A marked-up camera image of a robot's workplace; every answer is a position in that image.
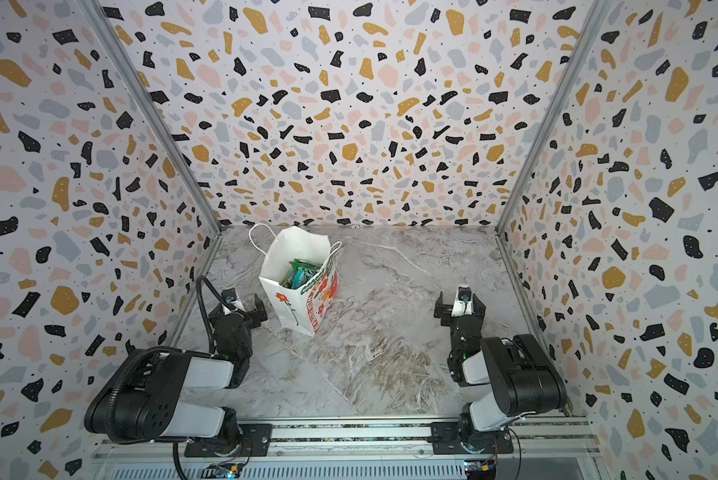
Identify white floral paper bag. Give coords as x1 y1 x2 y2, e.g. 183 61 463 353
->
248 223 342 336

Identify green lemon candy packet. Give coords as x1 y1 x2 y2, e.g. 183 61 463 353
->
280 259 321 290

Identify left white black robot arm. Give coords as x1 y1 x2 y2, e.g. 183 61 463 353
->
84 289 268 455

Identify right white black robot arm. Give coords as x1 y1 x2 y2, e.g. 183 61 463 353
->
433 286 567 442

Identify left small circuit board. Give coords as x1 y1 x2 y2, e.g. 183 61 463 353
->
203 463 243 479

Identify small circuit board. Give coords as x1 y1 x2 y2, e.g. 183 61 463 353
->
203 463 243 479
464 460 497 480

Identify right small circuit board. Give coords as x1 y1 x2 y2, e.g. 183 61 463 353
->
464 460 497 480

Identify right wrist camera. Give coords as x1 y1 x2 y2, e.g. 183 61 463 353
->
451 285 473 317

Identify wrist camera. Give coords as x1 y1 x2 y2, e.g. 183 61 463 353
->
451 285 473 317
221 288 244 314

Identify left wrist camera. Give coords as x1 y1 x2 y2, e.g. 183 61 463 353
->
221 288 244 314

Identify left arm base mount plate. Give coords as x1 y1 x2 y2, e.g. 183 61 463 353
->
183 423 273 460

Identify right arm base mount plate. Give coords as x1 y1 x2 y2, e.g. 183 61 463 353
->
428 421 514 455

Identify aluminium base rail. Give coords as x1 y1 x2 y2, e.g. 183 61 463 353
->
89 413 609 479

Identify right corner aluminium post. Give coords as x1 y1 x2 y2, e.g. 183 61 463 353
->
496 0 612 239

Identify corner aluminium post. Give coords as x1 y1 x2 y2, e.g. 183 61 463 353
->
78 1 222 237
496 0 612 239

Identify left corner aluminium post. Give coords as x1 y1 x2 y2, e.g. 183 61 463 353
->
78 1 222 237

